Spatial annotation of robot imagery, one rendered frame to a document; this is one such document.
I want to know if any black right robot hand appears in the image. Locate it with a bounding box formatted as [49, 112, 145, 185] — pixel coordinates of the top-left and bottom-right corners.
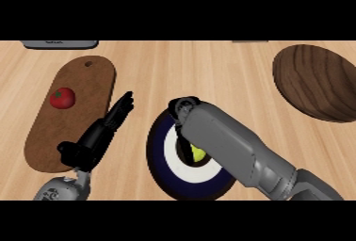
[167, 96, 206, 166]

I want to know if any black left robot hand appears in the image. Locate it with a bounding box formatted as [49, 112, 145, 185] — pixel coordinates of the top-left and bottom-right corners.
[57, 90, 136, 173]

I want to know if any yellow-green pear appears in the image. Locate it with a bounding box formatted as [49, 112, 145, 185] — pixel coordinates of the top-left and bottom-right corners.
[190, 143, 209, 164]

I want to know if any navy and white plate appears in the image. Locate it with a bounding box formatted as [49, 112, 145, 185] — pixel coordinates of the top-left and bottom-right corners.
[147, 108, 240, 201]

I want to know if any dark wooden bowl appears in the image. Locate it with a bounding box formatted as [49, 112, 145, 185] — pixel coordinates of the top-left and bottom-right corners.
[272, 43, 356, 123]

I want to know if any brown wooden cutting board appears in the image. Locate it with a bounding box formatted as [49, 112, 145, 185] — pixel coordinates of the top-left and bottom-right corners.
[23, 55, 117, 174]

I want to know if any red tomato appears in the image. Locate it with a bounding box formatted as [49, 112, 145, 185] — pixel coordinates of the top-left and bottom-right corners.
[49, 87, 77, 110]

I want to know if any grey appliance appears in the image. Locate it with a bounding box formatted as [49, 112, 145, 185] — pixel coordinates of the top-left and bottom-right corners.
[21, 40, 101, 50]

